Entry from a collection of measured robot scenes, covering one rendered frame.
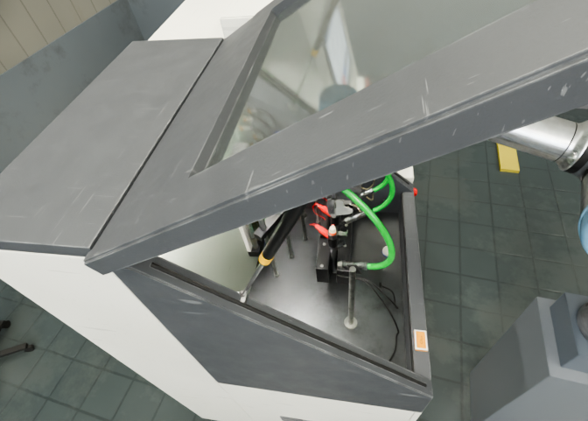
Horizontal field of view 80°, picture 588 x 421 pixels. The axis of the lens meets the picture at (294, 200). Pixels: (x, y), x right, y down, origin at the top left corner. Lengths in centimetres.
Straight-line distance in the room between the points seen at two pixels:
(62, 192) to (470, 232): 223
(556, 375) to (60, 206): 125
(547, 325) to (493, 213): 141
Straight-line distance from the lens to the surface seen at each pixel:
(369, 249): 129
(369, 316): 117
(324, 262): 108
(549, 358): 129
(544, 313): 135
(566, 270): 255
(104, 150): 77
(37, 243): 66
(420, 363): 101
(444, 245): 239
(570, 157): 79
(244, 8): 110
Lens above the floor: 190
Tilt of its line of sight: 48 degrees down
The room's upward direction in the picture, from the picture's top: 9 degrees counter-clockwise
